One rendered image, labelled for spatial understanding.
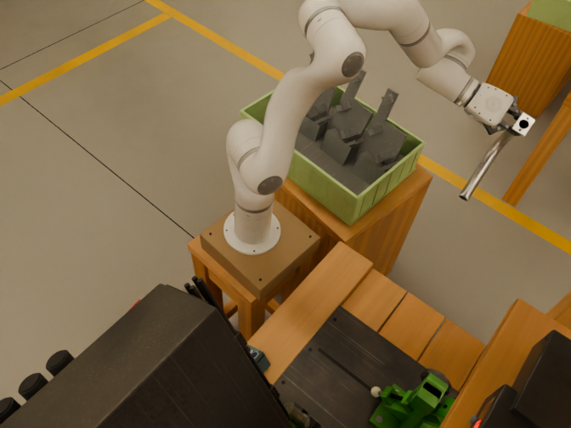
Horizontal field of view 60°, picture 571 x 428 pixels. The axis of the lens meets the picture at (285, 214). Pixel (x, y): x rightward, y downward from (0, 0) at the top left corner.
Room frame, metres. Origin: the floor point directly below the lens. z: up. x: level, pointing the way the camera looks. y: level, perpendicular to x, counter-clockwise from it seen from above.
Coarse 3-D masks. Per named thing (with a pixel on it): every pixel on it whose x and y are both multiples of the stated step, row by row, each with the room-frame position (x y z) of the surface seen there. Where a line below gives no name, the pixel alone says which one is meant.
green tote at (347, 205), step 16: (336, 96) 1.69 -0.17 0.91; (240, 112) 1.49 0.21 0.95; (256, 112) 1.55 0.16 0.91; (400, 128) 1.47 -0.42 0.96; (416, 144) 1.42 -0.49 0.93; (304, 160) 1.26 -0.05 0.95; (400, 160) 1.29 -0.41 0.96; (416, 160) 1.40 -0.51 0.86; (288, 176) 1.31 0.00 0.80; (304, 176) 1.26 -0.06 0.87; (320, 176) 1.21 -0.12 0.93; (384, 176) 1.21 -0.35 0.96; (400, 176) 1.31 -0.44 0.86; (320, 192) 1.20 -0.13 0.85; (336, 192) 1.15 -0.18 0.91; (352, 192) 1.12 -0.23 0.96; (368, 192) 1.14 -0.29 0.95; (384, 192) 1.25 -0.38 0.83; (336, 208) 1.14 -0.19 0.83; (352, 208) 1.10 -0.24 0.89; (368, 208) 1.17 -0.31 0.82
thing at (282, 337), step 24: (336, 264) 0.86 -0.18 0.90; (360, 264) 0.87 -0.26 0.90; (312, 288) 0.76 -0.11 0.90; (336, 288) 0.77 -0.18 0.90; (288, 312) 0.67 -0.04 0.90; (312, 312) 0.68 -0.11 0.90; (264, 336) 0.59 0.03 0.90; (288, 336) 0.59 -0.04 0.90; (312, 336) 0.60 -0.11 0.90; (288, 360) 0.52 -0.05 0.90
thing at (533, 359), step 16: (560, 336) 0.32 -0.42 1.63; (544, 352) 0.29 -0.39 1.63; (560, 352) 0.29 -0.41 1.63; (528, 368) 0.28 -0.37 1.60; (544, 368) 0.27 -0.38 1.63; (560, 368) 0.27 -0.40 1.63; (528, 384) 0.24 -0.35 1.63; (544, 384) 0.25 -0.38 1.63; (560, 384) 0.25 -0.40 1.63; (528, 400) 0.22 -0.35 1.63; (544, 400) 0.22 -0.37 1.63; (560, 400) 0.23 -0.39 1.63; (528, 416) 0.20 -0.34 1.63; (544, 416) 0.20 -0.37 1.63; (560, 416) 0.21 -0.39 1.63
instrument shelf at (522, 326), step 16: (512, 304) 0.43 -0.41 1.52; (528, 304) 0.42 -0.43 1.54; (512, 320) 0.38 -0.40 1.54; (528, 320) 0.39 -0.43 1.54; (544, 320) 0.39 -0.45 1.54; (496, 336) 0.35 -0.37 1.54; (512, 336) 0.36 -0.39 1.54; (528, 336) 0.36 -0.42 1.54; (544, 336) 0.36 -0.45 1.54; (496, 352) 0.32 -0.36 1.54; (512, 352) 0.33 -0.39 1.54; (528, 352) 0.33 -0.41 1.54; (480, 368) 0.30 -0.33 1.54; (496, 368) 0.30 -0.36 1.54; (512, 368) 0.30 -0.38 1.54; (480, 384) 0.27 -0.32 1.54; (496, 384) 0.27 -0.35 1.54; (512, 384) 0.28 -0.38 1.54; (464, 400) 0.24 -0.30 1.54; (480, 400) 0.25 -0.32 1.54; (448, 416) 0.22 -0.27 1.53; (464, 416) 0.22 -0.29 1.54
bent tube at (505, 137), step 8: (520, 120) 1.07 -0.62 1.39; (528, 120) 1.07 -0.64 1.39; (512, 128) 1.05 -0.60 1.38; (520, 128) 1.05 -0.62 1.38; (528, 128) 1.05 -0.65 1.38; (504, 136) 1.11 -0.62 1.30; (512, 136) 1.09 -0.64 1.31; (496, 144) 1.10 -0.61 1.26; (504, 144) 1.10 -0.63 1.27; (488, 152) 1.09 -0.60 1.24; (496, 152) 1.09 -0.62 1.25; (488, 160) 1.06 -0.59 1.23; (480, 168) 1.04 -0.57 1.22; (488, 168) 1.05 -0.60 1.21; (472, 176) 1.03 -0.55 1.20; (480, 176) 1.02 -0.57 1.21; (472, 184) 1.00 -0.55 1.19; (464, 192) 0.98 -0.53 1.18; (472, 192) 0.98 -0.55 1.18
